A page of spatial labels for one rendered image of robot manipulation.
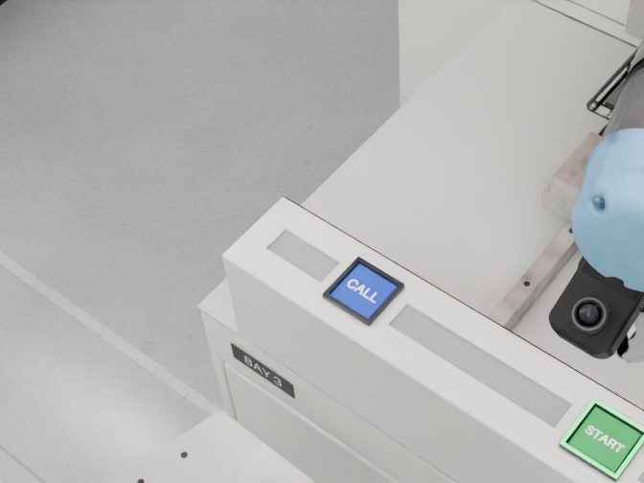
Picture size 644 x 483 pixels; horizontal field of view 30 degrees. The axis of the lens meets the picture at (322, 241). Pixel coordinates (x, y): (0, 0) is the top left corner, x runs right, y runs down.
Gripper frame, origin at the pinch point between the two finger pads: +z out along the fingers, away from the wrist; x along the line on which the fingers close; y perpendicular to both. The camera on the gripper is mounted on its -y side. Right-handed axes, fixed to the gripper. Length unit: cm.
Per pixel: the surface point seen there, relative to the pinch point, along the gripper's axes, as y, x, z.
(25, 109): 48, 161, 111
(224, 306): -2, 43, 29
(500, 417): -2.5, 8.2, 14.6
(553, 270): 21.7, 16.9, 26.5
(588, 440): -0.1, 0.9, 14.2
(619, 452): 0.4, -1.7, 14.2
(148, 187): 47, 123, 111
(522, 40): 52, 40, 29
